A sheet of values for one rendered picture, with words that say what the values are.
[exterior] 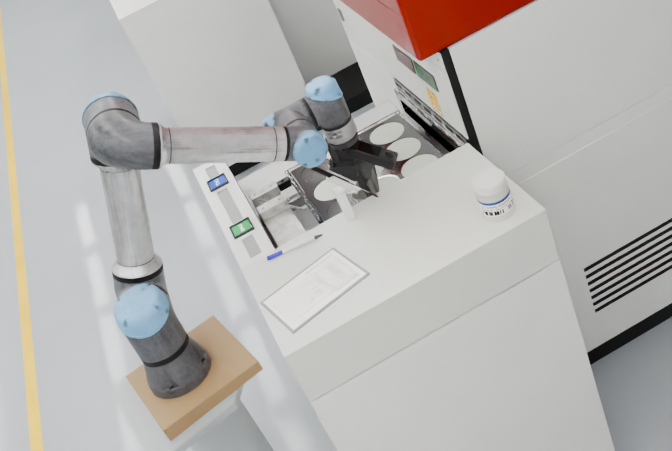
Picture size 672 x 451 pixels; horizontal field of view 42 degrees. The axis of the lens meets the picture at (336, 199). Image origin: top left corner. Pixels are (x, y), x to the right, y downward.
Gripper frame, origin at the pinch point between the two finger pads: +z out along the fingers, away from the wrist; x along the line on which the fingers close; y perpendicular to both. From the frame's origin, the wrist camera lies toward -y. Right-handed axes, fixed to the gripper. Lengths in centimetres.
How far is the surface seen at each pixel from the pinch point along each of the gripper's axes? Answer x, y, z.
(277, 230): 3.3, 28.8, 3.5
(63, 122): -234, 304, 91
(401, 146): -23.4, -0.7, 1.5
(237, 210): 2.6, 37.5, -4.1
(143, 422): 59, 47, 10
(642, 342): -30, -49, 91
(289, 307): 40.1, 9.5, -5.2
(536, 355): 23, -34, 33
